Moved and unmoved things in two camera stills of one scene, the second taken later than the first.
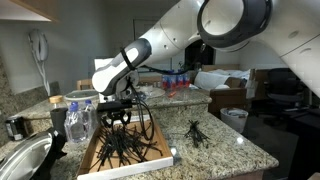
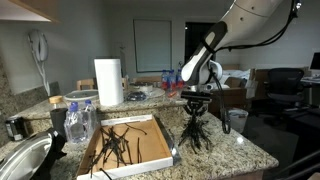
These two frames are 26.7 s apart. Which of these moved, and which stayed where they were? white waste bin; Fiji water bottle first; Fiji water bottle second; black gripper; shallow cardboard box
Moved: black gripper
Stayed: Fiji water bottle first; Fiji water bottle second; white waste bin; shallow cardboard box
